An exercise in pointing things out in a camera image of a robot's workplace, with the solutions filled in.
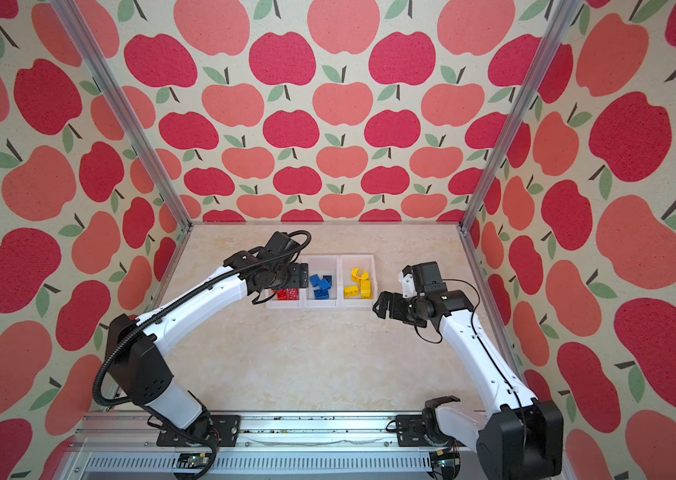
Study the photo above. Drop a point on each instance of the left aluminium corner post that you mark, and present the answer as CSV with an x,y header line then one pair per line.
x,y
84,40

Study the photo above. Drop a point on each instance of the left white plastic bin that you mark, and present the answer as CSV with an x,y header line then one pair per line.
x,y
273,303

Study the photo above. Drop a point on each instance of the round yellow lego piece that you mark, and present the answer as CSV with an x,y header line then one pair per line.
x,y
358,274

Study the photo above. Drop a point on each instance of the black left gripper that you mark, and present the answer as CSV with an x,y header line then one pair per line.
x,y
300,279

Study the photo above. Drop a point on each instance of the middle white plastic bin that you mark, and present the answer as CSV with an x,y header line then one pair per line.
x,y
322,265

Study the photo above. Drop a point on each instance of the white plastic bin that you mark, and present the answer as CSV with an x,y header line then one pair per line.
x,y
359,287
273,303
322,265

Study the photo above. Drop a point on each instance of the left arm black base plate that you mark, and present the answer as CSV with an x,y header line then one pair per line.
x,y
218,430

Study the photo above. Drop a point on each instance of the red lego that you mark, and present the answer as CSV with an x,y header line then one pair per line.
x,y
288,295

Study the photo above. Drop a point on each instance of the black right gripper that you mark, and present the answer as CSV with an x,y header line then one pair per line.
x,y
394,312

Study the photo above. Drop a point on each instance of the right aluminium corner post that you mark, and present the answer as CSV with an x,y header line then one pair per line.
x,y
558,26

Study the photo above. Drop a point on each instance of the aluminium front rail frame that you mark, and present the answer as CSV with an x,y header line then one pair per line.
x,y
125,444

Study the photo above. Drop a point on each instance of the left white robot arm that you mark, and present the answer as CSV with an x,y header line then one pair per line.
x,y
135,368

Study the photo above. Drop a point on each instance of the aluminium corner post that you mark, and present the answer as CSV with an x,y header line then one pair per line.
x,y
558,26
84,40

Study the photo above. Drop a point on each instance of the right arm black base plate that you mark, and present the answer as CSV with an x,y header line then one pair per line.
x,y
411,431

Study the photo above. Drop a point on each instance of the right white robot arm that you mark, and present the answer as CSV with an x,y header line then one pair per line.
x,y
521,436

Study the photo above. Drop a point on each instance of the right white plastic bin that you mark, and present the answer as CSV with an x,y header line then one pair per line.
x,y
359,287

